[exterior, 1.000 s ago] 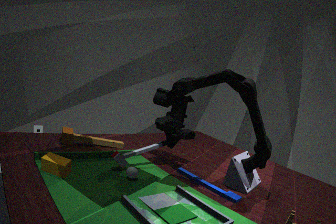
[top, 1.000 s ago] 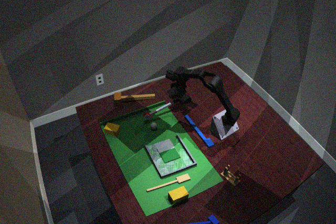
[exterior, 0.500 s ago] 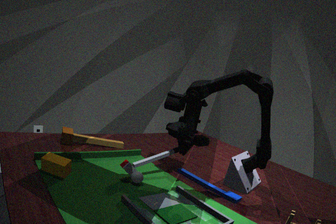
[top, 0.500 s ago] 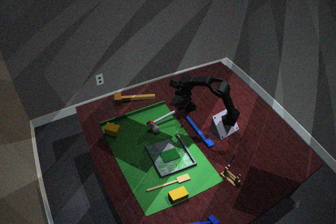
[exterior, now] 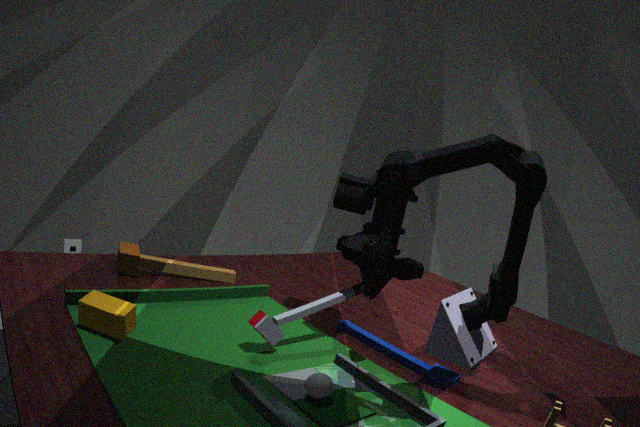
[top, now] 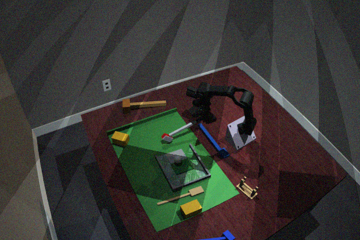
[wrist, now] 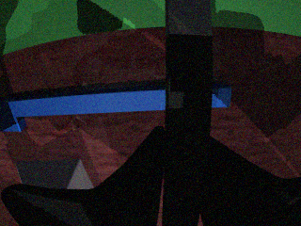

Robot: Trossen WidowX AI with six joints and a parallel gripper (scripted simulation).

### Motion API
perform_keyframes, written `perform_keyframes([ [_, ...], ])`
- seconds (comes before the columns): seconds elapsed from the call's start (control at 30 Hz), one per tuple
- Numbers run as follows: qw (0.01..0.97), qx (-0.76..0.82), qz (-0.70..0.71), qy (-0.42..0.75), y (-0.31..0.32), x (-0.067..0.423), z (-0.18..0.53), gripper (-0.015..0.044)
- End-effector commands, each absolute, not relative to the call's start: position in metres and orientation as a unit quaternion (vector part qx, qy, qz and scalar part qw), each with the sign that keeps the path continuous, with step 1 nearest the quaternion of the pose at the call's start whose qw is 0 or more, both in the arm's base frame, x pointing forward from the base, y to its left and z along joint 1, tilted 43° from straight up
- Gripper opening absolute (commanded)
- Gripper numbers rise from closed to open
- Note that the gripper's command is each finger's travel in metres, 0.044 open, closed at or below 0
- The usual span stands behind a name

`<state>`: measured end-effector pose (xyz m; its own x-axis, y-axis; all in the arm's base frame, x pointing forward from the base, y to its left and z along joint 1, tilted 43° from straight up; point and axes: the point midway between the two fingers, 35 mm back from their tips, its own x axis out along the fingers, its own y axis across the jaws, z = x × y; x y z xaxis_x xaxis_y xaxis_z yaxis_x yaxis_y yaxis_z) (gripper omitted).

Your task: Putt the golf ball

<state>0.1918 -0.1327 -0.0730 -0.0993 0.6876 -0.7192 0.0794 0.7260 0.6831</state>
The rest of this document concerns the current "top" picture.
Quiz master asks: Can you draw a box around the green putting mat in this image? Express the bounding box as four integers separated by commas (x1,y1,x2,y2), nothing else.
108,111,239,232

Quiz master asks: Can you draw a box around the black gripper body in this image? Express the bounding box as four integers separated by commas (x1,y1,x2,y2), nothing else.
192,99,217,124

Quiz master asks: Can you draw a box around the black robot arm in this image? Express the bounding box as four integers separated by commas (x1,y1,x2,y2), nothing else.
186,82,257,135

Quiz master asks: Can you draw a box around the yellow rectangular block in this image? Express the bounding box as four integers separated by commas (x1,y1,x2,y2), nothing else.
180,199,202,218
111,131,129,147

